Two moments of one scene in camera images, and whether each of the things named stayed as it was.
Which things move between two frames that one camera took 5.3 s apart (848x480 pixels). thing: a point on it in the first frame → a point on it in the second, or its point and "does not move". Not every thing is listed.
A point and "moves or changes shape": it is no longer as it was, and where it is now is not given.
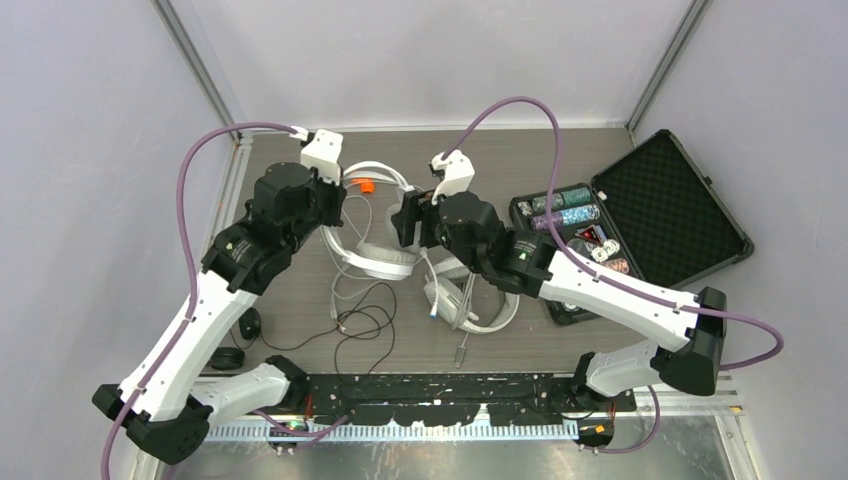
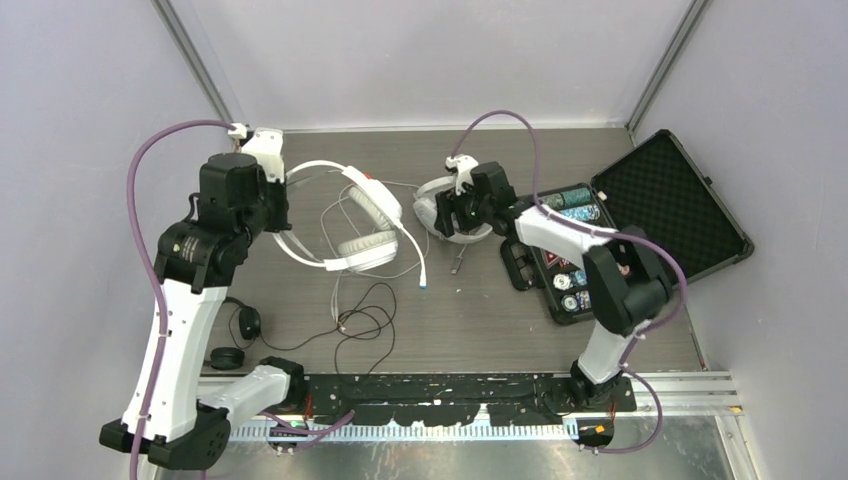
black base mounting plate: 447,399 does not move
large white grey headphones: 451,294 moves or changes shape
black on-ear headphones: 231,358 does not move
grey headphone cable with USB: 461,350 → 458,261
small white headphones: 375,260 → 362,251
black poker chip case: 654,214 does not move
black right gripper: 416,206 → 445,221
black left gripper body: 328,199 → 274,196
